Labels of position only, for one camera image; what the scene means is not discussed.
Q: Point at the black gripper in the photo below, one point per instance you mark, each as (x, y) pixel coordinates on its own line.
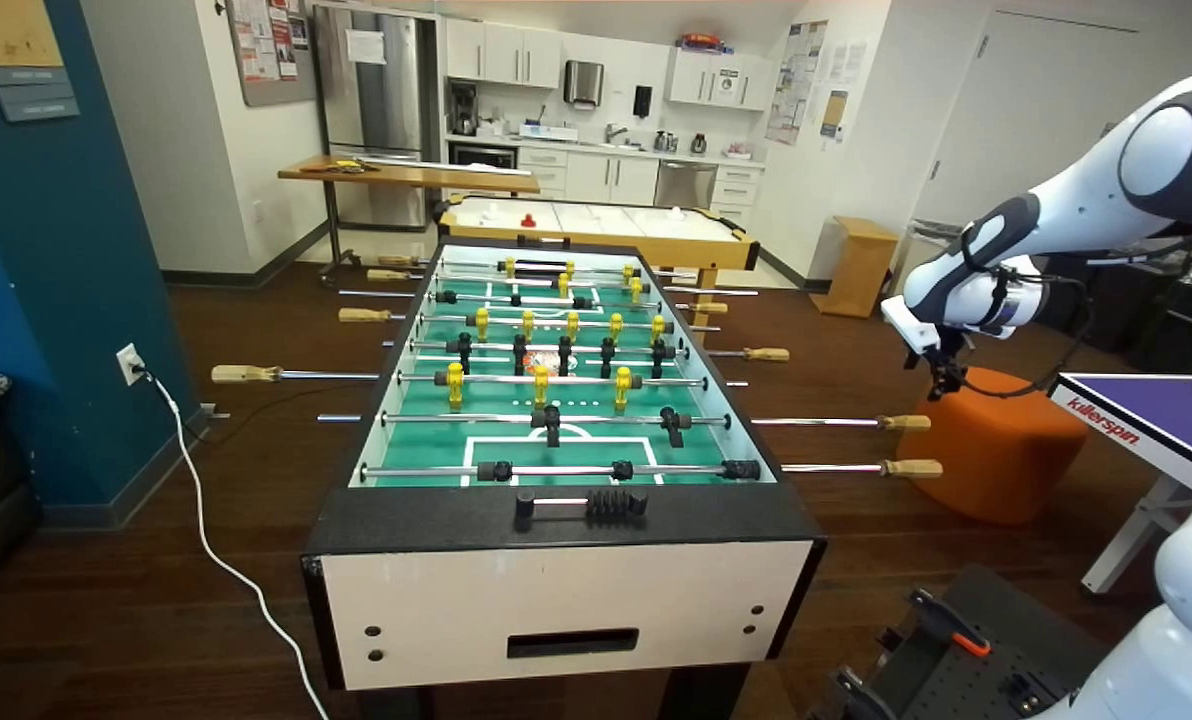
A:
(947, 367)

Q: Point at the foosball rod wooden handle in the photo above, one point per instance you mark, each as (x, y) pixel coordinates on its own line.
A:
(847, 421)
(908, 469)
(704, 310)
(748, 354)

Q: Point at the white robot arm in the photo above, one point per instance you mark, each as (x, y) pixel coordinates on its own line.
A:
(1129, 187)

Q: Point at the orange black clamp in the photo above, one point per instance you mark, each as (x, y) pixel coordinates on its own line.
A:
(857, 696)
(947, 621)

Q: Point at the orange pouf stool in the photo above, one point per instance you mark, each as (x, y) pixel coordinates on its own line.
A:
(1003, 448)

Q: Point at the blue ping pong table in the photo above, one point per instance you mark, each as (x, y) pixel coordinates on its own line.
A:
(1150, 417)

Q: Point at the air hockey table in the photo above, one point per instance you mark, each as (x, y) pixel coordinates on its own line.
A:
(665, 236)

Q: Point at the foosball table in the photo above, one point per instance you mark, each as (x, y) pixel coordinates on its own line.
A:
(552, 482)

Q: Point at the white kitchen cabinets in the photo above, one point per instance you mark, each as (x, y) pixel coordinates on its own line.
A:
(600, 116)

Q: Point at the stainless steel refrigerator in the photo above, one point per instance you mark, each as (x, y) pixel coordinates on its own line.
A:
(377, 81)

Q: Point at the wooden high table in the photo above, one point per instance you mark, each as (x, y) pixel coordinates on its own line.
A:
(398, 174)

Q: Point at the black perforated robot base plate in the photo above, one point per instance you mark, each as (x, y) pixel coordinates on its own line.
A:
(1032, 663)

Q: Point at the wall power outlet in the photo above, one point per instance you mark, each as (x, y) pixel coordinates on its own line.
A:
(130, 361)

